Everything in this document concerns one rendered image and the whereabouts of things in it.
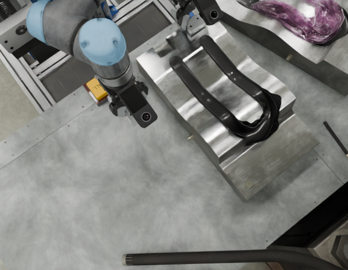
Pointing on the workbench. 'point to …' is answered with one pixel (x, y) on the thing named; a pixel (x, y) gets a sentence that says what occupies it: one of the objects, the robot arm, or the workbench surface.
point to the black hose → (195, 257)
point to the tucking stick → (339, 142)
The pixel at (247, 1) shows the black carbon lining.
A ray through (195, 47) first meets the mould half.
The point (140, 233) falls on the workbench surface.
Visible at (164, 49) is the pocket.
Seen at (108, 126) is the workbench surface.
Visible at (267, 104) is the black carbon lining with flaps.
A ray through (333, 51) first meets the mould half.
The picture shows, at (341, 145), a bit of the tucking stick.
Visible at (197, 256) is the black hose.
